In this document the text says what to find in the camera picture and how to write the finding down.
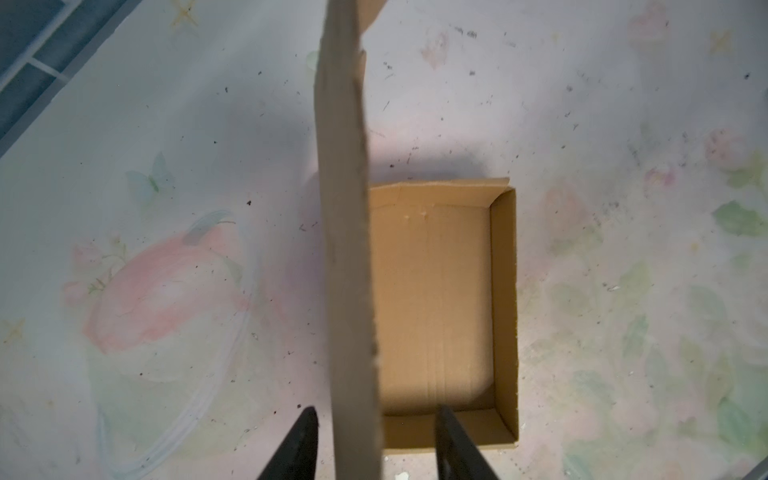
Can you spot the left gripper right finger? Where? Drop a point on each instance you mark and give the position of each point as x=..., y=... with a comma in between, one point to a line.
x=457, y=456

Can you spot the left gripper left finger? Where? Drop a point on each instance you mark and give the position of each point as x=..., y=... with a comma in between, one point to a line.
x=296, y=456

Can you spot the brown cardboard paper box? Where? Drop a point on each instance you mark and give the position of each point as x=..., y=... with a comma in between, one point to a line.
x=420, y=283

